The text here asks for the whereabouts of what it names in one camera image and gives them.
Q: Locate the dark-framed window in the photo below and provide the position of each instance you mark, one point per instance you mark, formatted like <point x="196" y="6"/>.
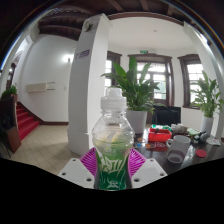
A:
<point x="195" y="71"/>
<point x="110" y="66"/>

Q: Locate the small potted plant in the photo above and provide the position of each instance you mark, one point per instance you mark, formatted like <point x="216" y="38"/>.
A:
<point x="9" y="92"/>

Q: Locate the dark tray of small jars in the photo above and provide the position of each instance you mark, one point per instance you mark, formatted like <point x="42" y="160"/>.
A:
<point x="179" y="128"/>

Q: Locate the red plastic basket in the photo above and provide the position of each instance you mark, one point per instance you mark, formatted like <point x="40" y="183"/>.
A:
<point x="160" y="135"/>

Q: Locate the green flat box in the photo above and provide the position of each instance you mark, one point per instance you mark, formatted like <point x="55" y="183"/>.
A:
<point x="161" y="127"/>

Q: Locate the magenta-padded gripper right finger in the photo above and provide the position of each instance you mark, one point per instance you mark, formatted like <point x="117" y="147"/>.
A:
<point x="148" y="173"/>

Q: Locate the dark wooden stair post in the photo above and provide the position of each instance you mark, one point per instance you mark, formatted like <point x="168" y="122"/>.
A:
<point x="11" y="133"/>

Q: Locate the red carpeted staircase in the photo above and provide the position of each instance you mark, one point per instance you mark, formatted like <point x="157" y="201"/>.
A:
<point x="27" y="120"/>

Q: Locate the glowing wall lamp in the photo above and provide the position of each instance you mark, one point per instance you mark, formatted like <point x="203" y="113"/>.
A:
<point x="67" y="58"/>

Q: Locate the printed white booklet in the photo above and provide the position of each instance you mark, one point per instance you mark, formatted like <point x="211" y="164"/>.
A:
<point x="214" y="141"/>

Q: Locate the green exit sign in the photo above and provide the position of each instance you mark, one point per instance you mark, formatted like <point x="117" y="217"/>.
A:
<point x="143" y="51"/>

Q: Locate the green plant in white pot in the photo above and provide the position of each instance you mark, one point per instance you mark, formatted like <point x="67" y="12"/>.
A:
<point x="136" y="121"/>
<point x="206" y="125"/>

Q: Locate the clear green-labelled drink bottle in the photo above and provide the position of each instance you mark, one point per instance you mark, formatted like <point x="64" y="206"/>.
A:
<point x="113" y="150"/>

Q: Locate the black chair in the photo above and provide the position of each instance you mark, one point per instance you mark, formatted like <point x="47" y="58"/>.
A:
<point x="166" y="115"/>

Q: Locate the flat round red coaster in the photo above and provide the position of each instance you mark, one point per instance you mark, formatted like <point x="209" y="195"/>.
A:
<point x="201" y="153"/>

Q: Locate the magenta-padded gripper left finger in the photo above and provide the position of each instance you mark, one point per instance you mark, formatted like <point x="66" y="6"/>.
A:
<point x="76" y="173"/>

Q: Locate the white ceramic mug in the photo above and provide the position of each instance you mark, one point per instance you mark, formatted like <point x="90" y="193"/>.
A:
<point x="180" y="146"/>

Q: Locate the dark wooden double door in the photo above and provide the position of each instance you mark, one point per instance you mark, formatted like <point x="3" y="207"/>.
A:
<point x="164" y="80"/>

